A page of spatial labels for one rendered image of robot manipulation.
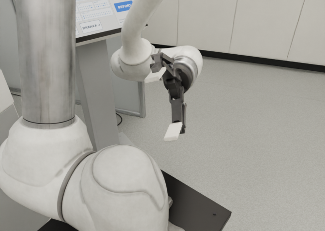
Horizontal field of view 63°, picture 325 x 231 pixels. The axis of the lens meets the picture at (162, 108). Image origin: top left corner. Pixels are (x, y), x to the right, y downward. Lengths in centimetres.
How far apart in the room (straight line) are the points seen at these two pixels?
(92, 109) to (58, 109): 98
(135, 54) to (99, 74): 67
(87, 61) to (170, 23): 195
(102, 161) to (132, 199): 8
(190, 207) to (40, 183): 38
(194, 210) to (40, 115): 44
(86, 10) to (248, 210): 138
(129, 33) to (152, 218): 46
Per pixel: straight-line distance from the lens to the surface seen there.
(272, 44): 315
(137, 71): 81
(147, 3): 65
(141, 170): 47
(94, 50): 138
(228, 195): 177
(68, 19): 52
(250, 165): 197
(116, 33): 127
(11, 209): 139
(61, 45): 52
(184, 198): 76
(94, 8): 130
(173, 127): 60
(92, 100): 149
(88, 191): 48
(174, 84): 64
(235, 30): 310
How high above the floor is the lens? 140
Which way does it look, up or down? 36 degrees down
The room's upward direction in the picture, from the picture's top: straight up
